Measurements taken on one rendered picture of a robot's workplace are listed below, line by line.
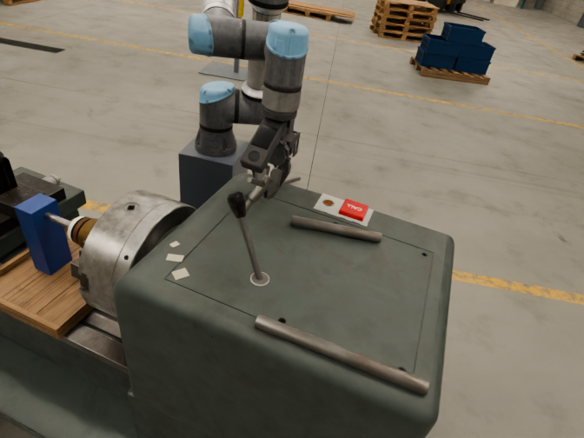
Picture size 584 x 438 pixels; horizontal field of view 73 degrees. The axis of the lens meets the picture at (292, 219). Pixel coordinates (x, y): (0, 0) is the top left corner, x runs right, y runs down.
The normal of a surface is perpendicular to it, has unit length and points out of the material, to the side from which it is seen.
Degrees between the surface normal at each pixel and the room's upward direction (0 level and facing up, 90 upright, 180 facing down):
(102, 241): 40
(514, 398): 0
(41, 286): 0
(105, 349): 0
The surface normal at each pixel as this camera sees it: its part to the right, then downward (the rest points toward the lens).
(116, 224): -0.04, -0.50
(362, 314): 0.13, -0.80
